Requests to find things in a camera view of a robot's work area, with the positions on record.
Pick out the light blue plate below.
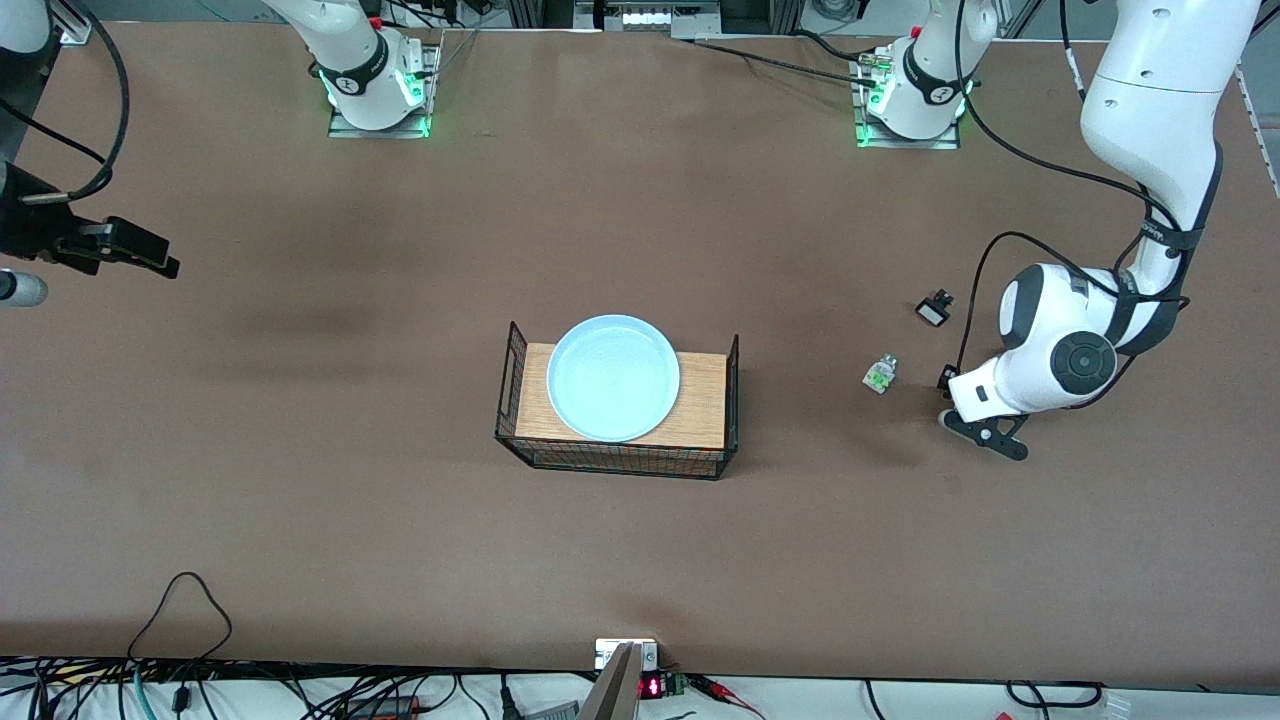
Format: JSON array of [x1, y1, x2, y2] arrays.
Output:
[[546, 315, 682, 443]]

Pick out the wooden board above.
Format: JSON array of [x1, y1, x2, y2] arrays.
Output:
[[515, 343, 729, 450]]

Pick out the red clip lead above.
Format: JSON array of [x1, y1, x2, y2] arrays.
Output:
[[688, 674, 766, 720]]

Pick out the grey metal bar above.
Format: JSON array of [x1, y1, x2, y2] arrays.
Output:
[[578, 643, 642, 720]]

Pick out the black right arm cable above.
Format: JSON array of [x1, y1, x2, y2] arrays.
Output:
[[0, 0, 132, 204]]

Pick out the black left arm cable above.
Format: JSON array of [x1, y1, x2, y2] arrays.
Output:
[[955, 0, 1191, 376]]

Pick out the aluminium frame profile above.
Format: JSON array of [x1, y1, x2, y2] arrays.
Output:
[[45, 0, 96, 46]]

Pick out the black wire basket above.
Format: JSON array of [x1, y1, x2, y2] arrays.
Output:
[[494, 321, 741, 482]]

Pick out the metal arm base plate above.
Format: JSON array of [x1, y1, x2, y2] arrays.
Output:
[[850, 50, 963, 151], [328, 42, 442, 140]]

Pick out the black coiled cable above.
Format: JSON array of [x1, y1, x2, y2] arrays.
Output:
[[1005, 680, 1106, 709]]

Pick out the thin black looped cable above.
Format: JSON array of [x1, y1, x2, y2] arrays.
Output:
[[127, 572, 234, 663]]

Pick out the black cable to arm base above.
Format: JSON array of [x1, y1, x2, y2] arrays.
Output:
[[690, 30, 891, 89]]

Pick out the perforated metal rail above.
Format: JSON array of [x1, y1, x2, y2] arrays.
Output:
[[1237, 65, 1280, 196]]

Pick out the silver metal bracket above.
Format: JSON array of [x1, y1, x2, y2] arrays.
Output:
[[595, 638, 659, 671]]

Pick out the tangled black cables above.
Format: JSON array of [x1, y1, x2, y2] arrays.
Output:
[[0, 655, 601, 720]]

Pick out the metal frame with white light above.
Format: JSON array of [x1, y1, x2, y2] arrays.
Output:
[[573, 0, 723, 39]]

